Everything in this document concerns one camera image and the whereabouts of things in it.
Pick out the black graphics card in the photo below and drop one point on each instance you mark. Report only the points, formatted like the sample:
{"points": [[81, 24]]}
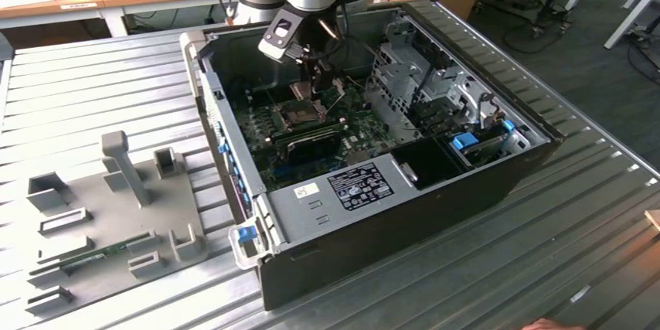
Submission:
{"points": [[315, 150]]}

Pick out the CPU chip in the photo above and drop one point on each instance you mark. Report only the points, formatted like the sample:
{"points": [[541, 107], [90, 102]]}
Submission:
{"points": [[302, 91]]}

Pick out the grey parts rack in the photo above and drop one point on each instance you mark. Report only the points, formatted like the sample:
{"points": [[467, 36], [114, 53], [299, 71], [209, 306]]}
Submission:
{"points": [[155, 206]]}

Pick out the white table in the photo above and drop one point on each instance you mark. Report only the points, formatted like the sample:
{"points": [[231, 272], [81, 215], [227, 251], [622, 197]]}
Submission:
{"points": [[619, 34]]}

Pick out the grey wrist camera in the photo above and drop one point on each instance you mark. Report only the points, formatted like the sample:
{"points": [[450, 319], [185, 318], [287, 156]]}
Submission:
{"points": [[279, 38]]}

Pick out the small blue plastic latch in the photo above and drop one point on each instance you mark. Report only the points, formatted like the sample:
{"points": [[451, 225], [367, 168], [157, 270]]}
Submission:
{"points": [[509, 126]]}

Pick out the CPU socket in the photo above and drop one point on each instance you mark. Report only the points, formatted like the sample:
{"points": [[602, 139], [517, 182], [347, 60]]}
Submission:
{"points": [[297, 113]]}

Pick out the grey power supply unit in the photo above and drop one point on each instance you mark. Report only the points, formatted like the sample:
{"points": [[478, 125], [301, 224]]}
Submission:
{"points": [[310, 214]]}

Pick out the green motherboard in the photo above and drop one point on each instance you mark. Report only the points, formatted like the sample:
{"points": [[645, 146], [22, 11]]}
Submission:
{"points": [[361, 125]]}

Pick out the black PC case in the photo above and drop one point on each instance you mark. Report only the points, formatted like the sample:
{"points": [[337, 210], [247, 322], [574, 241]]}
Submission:
{"points": [[413, 237]]}

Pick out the blue case latch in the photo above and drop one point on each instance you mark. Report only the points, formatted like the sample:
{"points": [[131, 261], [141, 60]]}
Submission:
{"points": [[245, 234]]}

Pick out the metal drive cage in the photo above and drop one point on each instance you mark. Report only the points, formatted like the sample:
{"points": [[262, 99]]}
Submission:
{"points": [[398, 75]]}

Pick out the wooden board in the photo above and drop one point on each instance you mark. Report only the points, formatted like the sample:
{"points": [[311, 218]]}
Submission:
{"points": [[654, 222]]}

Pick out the green RAM stick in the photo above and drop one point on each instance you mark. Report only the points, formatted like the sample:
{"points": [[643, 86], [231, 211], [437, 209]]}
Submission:
{"points": [[98, 253], [307, 133]]}

